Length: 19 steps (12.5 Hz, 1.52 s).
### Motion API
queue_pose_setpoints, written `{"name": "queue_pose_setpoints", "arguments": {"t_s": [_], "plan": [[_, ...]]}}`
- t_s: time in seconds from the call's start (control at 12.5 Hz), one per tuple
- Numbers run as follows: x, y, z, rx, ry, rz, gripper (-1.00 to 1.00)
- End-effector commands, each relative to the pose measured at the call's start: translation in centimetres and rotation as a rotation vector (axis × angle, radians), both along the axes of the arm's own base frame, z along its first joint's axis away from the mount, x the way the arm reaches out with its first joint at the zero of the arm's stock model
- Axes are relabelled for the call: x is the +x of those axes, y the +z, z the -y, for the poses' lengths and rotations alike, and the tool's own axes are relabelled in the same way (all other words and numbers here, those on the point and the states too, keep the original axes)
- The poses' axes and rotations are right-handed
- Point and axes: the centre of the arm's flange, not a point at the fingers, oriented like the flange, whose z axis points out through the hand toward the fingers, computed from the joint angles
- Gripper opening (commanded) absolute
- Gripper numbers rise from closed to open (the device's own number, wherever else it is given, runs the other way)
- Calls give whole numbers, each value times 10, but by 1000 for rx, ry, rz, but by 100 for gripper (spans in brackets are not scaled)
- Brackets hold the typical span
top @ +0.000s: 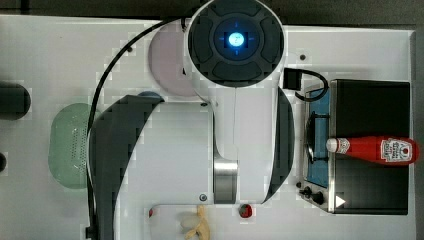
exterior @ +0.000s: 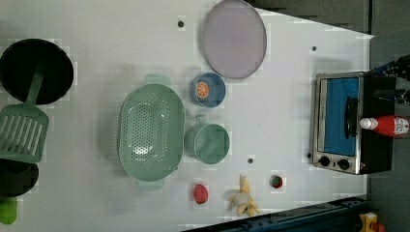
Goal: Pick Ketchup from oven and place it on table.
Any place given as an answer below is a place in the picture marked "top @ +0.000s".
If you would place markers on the black toaster oven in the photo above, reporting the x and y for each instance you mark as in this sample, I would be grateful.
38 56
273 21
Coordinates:
341 184

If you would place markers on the red ketchup bottle plush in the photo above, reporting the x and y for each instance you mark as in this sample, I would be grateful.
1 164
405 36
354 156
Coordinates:
383 150

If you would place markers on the strawberry toy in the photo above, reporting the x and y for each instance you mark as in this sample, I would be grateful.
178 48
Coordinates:
245 211

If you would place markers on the green oval colander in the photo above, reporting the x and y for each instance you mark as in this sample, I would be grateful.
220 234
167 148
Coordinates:
68 146

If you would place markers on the black knob at edge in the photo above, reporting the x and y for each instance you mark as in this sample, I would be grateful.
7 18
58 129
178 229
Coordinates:
3 162

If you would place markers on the peeled banana toy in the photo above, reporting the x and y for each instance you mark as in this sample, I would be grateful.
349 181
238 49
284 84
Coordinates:
197 225

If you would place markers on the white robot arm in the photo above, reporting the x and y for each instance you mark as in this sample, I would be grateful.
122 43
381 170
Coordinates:
234 145

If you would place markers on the black round pan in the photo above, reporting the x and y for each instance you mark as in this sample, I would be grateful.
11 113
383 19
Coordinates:
15 101

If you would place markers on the blue bowl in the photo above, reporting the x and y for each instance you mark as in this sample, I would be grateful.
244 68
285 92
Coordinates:
151 94

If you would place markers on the pink round plate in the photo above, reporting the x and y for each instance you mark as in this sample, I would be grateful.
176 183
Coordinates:
165 60

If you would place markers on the black connector with cable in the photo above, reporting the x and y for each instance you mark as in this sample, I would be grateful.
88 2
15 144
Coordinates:
292 81

